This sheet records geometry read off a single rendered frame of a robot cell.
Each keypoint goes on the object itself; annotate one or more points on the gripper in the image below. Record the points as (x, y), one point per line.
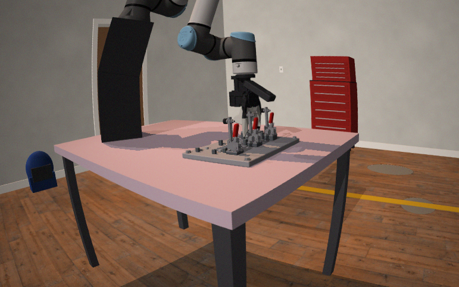
(251, 101)

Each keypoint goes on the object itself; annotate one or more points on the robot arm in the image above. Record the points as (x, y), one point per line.
(196, 37)

